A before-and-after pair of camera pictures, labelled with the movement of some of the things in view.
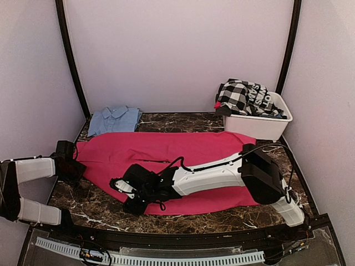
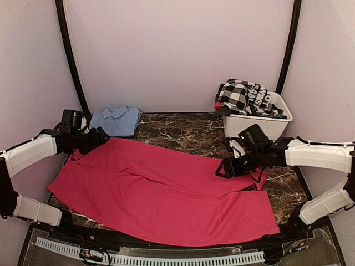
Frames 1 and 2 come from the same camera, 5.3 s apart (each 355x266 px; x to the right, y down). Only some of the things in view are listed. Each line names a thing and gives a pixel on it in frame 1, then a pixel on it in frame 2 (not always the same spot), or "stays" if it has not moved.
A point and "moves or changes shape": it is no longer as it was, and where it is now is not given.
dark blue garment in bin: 279,116 stays
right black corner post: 295,23 stays
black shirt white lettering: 259,102 stays
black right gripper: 135,209 → 231,169
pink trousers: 102,156 moves or changes shape
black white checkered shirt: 234,93 stays
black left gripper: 81,168 → 97,139
